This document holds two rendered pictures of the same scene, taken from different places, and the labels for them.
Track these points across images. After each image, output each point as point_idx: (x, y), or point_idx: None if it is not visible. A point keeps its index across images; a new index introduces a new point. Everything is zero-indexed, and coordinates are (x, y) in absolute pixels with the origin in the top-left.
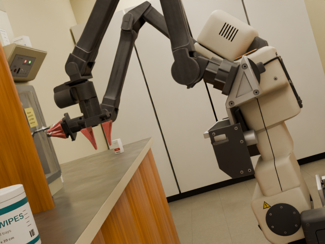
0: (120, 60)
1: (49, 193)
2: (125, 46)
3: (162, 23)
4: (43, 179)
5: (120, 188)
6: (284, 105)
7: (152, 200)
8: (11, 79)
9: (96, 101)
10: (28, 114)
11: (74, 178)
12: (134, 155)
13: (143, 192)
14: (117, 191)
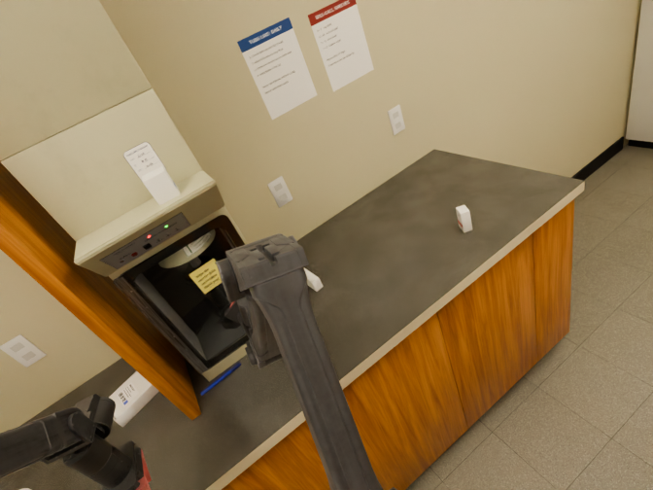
0: (253, 318)
1: (186, 408)
2: (251, 305)
3: (281, 352)
4: (172, 402)
5: (256, 455)
6: None
7: (466, 332)
8: (85, 315)
9: (95, 479)
10: (199, 276)
11: (328, 297)
12: (426, 301)
13: (425, 347)
14: (236, 470)
